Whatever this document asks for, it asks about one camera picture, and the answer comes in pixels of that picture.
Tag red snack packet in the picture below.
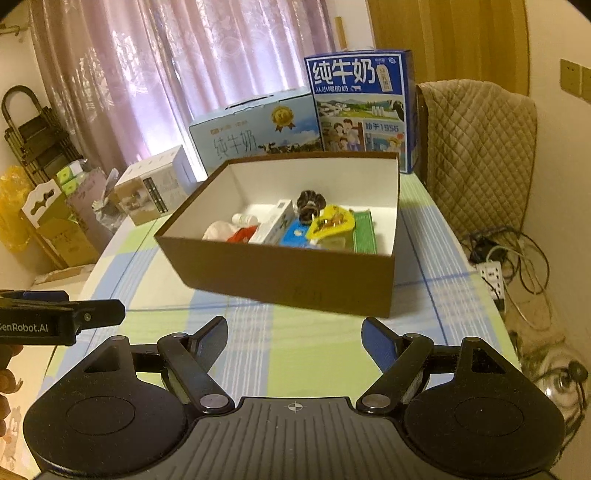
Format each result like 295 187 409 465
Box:
226 225 257 243

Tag yellow snack packet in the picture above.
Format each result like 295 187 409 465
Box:
305 205 356 241

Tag white medicine bottle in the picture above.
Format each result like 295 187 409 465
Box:
231 213 259 228

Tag white barcode medicine box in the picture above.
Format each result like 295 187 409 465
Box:
249 199 296 245

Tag dark plum snack packet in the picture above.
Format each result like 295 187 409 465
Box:
295 190 327 226

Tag person's left hand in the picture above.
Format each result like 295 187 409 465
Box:
0 344 23 437

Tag cardboard boxes pile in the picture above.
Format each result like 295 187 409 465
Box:
21 168 112 267

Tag green flat box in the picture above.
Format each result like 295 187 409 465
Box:
353 210 378 254

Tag white power strip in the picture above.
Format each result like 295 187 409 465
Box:
475 261 505 300

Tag crumpled white tissue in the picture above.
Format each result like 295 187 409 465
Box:
202 220 239 242

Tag white beige product box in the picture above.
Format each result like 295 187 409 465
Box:
114 145 198 226

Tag black folding step ladder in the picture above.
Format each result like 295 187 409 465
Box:
1 85 83 186

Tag brown cardboard box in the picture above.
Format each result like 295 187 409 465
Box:
155 152 400 317

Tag blue white sachet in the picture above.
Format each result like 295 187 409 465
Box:
279 219 318 249

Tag glass pot lid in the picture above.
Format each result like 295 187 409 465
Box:
533 343 590 437

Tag pink curtain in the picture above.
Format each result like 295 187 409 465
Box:
29 1 335 170

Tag light blue milk carton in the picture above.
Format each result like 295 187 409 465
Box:
189 89 322 174

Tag dark blue milk carton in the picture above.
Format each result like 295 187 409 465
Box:
305 50 417 173

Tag tangled cables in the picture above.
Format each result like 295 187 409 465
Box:
466 225 553 331

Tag wall socket plate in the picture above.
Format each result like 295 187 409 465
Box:
581 67 591 103
560 59 581 97

